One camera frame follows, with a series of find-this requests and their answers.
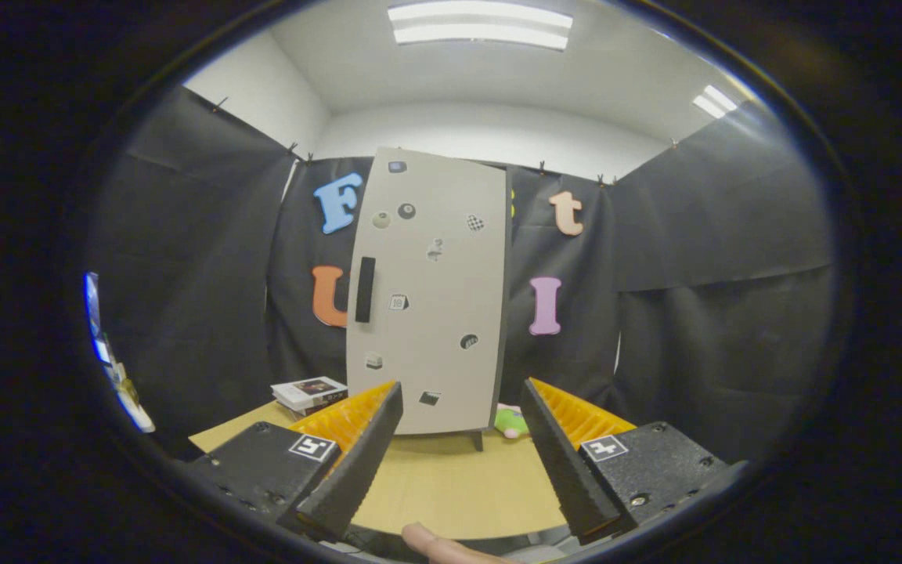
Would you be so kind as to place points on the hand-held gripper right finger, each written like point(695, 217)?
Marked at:
point(564, 470)

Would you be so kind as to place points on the white book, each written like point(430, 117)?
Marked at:
point(310, 388)

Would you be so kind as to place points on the small ceiling light panel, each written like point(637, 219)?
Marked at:
point(715, 102)

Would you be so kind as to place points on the pink and green plush toy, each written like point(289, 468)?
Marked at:
point(512, 423)

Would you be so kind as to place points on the light grey shoe cabinet door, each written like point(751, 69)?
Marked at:
point(435, 352)

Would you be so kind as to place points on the white and blue clutter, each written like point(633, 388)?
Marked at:
point(134, 407)

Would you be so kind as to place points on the grey shoe cabinet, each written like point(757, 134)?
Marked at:
point(478, 441)

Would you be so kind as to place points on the black backdrop cloth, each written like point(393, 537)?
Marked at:
point(694, 235)

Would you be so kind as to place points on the large ceiling light panel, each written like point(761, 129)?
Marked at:
point(478, 23)

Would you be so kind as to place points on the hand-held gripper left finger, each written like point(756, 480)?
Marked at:
point(357, 470)

